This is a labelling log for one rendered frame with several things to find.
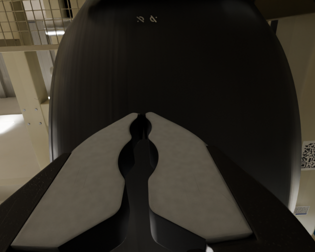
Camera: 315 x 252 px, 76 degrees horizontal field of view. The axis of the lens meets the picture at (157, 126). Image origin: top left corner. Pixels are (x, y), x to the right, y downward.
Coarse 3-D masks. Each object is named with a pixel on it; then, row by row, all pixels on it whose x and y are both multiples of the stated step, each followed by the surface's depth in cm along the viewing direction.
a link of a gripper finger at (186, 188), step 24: (144, 120) 11; (168, 120) 10; (168, 144) 9; (192, 144) 9; (168, 168) 7; (192, 168) 7; (216, 168) 7; (168, 192) 6; (192, 192) 6; (216, 192) 6; (168, 216) 6; (192, 216) 6; (216, 216) 6; (240, 216) 6; (168, 240) 6; (192, 240) 5; (216, 240) 5
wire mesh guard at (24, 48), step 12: (12, 0) 66; (24, 0) 66; (48, 0) 66; (60, 12) 67; (0, 24) 68; (36, 24) 69; (12, 36) 70; (0, 48) 71; (12, 48) 71; (24, 48) 71; (36, 48) 71; (48, 48) 71
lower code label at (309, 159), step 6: (306, 144) 42; (312, 144) 42; (306, 150) 43; (312, 150) 43; (306, 156) 44; (312, 156) 44; (306, 162) 44; (312, 162) 44; (306, 168) 45; (312, 168) 45
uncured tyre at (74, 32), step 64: (128, 0) 26; (192, 0) 26; (64, 64) 23; (128, 64) 21; (192, 64) 21; (256, 64) 21; (64, 128) 21; (192, 128) 20; (256, 128) 20; (128, 192) 20
